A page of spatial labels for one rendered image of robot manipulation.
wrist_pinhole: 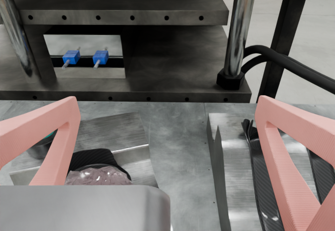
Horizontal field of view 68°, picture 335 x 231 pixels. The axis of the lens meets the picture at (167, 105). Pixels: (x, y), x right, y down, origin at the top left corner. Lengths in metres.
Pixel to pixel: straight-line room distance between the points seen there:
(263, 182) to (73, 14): 0.76
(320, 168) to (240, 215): 0.18
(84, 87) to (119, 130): 0.44
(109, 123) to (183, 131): 0.23
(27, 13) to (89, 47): 0.22
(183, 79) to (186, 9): 0.26
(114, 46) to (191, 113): 0.37
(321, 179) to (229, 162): 0.17
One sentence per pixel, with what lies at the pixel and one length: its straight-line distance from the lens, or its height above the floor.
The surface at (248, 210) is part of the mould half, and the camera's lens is 0.47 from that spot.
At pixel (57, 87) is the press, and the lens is 1.00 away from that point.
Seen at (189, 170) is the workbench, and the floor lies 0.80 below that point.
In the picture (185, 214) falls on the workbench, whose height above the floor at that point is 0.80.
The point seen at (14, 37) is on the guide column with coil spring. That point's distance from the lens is 1.00.
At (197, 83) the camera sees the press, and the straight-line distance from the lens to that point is 0.94.
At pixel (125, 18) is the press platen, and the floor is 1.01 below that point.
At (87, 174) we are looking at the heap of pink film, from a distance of 0.51.
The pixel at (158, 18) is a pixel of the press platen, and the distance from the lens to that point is 0.88.
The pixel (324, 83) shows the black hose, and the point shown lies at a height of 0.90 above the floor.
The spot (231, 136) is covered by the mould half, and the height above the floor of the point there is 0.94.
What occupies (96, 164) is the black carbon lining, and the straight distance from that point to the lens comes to 0.55.
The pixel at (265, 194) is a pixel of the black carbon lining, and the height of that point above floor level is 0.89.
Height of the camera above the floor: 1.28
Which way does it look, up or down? 37 degrees down
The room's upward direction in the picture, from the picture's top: straight up
